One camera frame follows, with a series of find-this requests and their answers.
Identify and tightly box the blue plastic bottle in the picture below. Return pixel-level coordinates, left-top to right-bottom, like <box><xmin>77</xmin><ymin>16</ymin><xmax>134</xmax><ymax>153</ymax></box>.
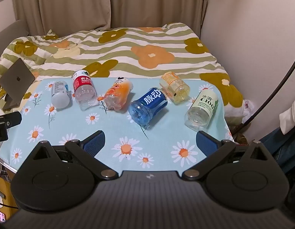
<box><xmin>128</xmin><ymin>87</ymin><xmax>168</xmax><ymax>127</ymax></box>

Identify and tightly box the beige curtain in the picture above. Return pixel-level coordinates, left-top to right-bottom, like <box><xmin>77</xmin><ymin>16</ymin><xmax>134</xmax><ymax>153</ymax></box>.
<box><xmin>12</xmin><ymin>0</ymin><xmax>207</xmax><ymax>36</ymax></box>

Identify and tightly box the grey bed headboard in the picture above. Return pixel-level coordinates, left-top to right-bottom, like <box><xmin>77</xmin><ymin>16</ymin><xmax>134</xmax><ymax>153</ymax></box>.
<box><xmin>0</xmin><ymin>20</ymin><xmax>29</xmax><ymax>56</ymax></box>

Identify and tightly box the red label clear bottle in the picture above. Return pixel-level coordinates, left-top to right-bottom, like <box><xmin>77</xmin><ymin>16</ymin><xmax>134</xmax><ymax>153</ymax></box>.
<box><xmin>72</xmin><ymin>70</ymin><xmax>97</xmax><ymax>111</ymax></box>

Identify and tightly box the black cable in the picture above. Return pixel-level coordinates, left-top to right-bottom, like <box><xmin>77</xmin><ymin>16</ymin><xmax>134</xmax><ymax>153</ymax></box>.
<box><xmin>233</xmin><ymin>52</ymin><xmax>295</xmax><ymax>134</ymax></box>

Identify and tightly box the grey laptop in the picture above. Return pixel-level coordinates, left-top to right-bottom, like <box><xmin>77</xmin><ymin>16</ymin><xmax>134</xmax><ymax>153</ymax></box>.
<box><xmin>0</xmin><ymin>58</ymin><xmax>35</xmax><ymax>111</ymax></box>

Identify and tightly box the white blue label bottle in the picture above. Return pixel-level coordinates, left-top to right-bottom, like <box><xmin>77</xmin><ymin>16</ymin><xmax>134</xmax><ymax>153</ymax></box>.
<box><xmin>51</xmin><ymin>81</ymin><xmax>70</xmax><ymax>109</ymax></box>

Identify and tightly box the green C100 label bottle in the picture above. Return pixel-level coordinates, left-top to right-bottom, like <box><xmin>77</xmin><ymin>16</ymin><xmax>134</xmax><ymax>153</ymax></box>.
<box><xmin>185</xmin><ymin>90</ymin><xmax>218</xmax><ymax>132</ymax></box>

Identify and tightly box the daisy print blue tablecloth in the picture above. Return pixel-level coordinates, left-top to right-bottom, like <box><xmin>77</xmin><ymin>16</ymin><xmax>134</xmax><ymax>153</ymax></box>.
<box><xmin>0</xmin><ymin>77</ymin><xmax>235</xmax><ymax>173</ymax></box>

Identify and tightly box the yellow orange label bottle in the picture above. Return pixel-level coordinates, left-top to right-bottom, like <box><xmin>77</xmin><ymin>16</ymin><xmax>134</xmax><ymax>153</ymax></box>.
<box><xmin>159</xmin><ymin>71</ymin><xmax>190</xmax><ymax>103</ymax></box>

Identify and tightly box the floral striped bed quilt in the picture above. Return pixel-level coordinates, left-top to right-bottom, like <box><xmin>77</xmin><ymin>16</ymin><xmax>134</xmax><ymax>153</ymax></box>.
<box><xmin>0</xmin><ymin>23</ymin><xmax>249</xmax><ymax>126</ymax></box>

